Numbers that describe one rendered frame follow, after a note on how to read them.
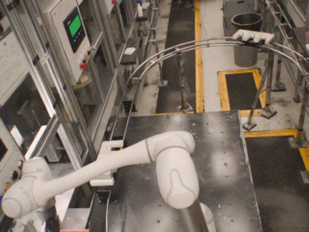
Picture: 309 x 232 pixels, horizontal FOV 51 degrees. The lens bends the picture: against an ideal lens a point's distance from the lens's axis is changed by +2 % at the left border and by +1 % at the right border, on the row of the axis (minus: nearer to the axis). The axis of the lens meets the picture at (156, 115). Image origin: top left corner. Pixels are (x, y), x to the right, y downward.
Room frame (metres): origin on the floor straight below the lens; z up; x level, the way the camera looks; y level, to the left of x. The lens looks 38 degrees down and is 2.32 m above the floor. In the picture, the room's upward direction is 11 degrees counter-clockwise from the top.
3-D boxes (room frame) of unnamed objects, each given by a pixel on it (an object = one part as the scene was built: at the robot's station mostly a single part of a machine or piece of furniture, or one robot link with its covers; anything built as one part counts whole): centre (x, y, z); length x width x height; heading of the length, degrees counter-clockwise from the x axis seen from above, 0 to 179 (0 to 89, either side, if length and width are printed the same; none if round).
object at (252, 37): (2.84, -1.08, 0.84); 0.37 x 0.14 x 0.10; 46
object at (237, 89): (3.17, -1.09, 0.01); 1.00 x 0.55 x 0.01; 168
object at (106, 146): (1.50, 0.37, 0.84); 0.36 x 0.14 x 0.10; 168
